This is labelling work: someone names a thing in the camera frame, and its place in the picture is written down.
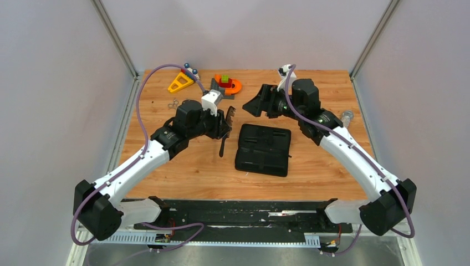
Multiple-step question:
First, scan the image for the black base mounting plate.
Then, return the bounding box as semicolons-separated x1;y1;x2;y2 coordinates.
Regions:
152;199;353;243

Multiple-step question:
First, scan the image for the yellow triangle toy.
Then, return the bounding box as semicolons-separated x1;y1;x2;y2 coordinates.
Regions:
167;63;200;93

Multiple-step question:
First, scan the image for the red lego block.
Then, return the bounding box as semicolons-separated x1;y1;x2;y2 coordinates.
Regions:
218;78;233;88

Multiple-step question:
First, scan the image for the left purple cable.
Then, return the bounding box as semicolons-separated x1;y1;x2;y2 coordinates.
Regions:
70;64;206;247

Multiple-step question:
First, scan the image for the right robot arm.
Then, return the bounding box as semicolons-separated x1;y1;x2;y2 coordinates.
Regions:
243;79;417;238

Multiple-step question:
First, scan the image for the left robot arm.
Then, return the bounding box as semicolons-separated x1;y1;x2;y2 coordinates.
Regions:
71;100;236;241

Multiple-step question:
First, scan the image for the grey lego baseplate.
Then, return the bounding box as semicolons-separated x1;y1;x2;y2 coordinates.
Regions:
208;78;236;100

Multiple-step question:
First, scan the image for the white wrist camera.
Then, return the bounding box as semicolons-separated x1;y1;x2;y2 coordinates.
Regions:
277;64;297;91
201;90;223;116

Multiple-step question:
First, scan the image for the black handled tail comb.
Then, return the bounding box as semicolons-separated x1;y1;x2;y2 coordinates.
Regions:
219;106;236;157

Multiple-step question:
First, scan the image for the orange curved toy piece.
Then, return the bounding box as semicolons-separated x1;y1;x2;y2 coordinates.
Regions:
213;74;242;98

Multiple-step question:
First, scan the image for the clear tube of beads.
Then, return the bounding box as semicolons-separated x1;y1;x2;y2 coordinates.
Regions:
341;110;354;128

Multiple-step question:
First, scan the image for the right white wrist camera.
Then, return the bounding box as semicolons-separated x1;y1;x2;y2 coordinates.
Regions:
277;64;297;91

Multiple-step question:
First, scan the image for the silver scissors left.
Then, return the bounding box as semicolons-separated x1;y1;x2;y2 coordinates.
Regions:
167;98;180;110

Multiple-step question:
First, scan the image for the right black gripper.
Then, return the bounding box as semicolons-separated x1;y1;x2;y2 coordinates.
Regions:
242;84;303;121

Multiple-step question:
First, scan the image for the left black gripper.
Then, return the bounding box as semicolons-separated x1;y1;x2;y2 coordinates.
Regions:
186;104;231;139

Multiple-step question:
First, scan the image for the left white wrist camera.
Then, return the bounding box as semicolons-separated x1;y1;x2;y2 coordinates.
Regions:
201;90;223;116

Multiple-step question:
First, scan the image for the black zip tool case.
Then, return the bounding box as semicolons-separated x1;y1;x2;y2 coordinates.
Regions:
234;124;292;177

